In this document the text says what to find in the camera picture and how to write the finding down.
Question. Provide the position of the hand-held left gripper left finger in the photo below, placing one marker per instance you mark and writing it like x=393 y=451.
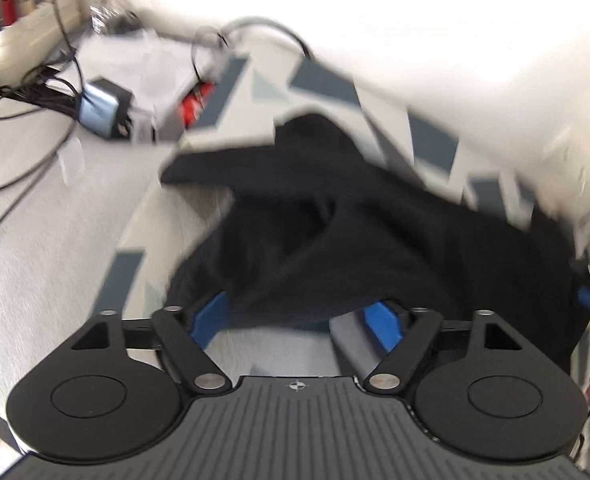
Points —
x=207 y=322

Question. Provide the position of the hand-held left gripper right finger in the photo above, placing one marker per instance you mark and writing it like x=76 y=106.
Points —
x=385 y=327

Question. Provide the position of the black garment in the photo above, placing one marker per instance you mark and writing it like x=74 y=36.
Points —
x=350 y=240

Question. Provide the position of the grey bed cover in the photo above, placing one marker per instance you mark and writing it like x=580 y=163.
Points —
x=35 y=270

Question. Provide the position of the red packet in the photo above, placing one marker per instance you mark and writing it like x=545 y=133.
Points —
x=195 y=105

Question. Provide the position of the blue-grey power adapter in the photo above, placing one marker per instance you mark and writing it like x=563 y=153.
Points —
x=100 y=110

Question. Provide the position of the geometric patterned bed sheet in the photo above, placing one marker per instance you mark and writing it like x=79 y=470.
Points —
x=325 y=85

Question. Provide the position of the cream plastic box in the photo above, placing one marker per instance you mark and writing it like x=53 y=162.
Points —
x=30 y=35

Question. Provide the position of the red can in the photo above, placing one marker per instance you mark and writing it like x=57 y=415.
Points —
x=8 y=10

